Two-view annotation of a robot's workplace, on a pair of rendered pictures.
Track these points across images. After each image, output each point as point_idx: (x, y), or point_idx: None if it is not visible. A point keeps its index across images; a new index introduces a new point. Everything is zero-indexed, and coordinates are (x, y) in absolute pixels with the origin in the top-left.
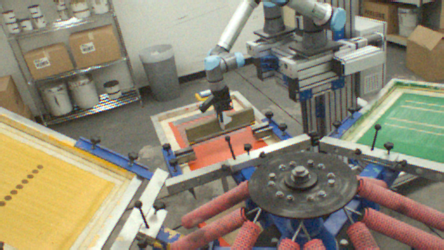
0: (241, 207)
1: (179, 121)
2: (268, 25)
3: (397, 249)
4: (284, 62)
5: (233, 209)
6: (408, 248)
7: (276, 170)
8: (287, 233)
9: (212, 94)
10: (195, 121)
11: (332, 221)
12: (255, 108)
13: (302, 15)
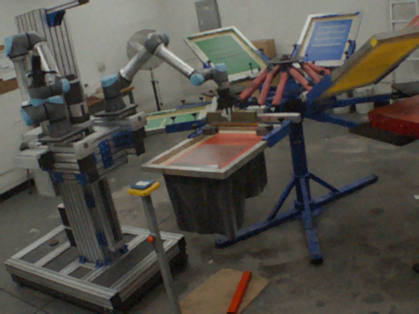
0: (304, 65)
1: (213, 166)
2: (69, 123)
3: (177, 233)
4: (138, 117)
5: (191, 310)
6: (173, 231)
7: (285, 60)
8: (294, 81)
9: (227, 93)
10: (206, 163)
11: (269, 98)
12: (174, 146)
13: (112, 84)
